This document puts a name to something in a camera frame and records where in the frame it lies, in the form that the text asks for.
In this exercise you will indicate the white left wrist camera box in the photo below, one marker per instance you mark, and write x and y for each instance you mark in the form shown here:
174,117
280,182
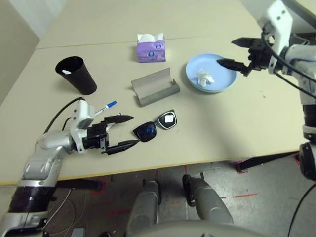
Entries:
80,111

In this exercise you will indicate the white tissue sheet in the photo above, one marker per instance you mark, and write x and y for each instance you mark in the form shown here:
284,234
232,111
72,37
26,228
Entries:
148,37

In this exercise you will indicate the grey robot leg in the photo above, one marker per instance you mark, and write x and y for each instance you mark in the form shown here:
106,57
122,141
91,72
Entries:
212,205
144,209

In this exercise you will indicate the purple tissue box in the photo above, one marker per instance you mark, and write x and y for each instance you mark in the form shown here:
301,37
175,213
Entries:
150,53

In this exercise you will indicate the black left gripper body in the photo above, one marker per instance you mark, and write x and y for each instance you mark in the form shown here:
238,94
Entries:
96,137

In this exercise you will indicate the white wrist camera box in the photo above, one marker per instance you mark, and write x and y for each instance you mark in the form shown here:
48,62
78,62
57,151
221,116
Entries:
279,17
80,111

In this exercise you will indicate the grey glasses case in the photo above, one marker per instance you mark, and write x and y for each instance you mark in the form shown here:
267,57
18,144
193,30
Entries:
158,96

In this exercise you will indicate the light blue plate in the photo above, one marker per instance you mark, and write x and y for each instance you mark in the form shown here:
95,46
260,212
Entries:
222,81

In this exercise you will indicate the beige table with dark frame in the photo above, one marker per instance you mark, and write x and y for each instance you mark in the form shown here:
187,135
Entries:
303,10

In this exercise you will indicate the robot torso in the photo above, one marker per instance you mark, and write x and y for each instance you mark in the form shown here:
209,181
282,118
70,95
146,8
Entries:
197,230

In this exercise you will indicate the grey robot right leg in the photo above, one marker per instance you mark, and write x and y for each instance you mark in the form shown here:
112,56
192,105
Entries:
212,205

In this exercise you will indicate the grey robot left leg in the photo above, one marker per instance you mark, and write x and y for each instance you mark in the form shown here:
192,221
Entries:
144,209

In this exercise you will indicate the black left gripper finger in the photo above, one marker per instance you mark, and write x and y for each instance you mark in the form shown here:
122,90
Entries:
123,146
118,119

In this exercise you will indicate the small white scrap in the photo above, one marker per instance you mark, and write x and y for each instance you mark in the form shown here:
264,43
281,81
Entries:
66,72

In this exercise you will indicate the black plastic cup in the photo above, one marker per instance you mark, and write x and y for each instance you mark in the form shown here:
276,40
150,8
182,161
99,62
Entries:
81,81

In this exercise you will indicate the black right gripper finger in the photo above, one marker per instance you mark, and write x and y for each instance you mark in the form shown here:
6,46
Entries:
233,64
245,42

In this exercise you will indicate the small grey box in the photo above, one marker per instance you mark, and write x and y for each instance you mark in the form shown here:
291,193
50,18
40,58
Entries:
78,232

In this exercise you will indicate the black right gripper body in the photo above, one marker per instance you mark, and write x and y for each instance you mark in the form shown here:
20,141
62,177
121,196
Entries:
259,55

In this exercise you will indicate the red floor tape strip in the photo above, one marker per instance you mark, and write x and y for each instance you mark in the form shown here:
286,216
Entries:
245,195

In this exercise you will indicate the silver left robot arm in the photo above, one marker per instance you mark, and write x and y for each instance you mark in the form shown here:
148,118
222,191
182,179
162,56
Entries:
42,163

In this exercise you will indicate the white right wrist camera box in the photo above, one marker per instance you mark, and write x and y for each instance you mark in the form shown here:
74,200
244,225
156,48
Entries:
279,17

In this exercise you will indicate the blue capped whiteboard marker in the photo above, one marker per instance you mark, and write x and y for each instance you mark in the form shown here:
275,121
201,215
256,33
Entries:
105,107

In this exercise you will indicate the black sunglasses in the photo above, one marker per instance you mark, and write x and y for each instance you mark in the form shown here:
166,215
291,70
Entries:
145,132

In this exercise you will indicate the black table foot bar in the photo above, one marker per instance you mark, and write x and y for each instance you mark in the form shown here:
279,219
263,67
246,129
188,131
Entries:
266,160

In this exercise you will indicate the beige cloth partition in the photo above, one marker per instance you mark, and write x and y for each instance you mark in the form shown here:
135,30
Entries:
14,49

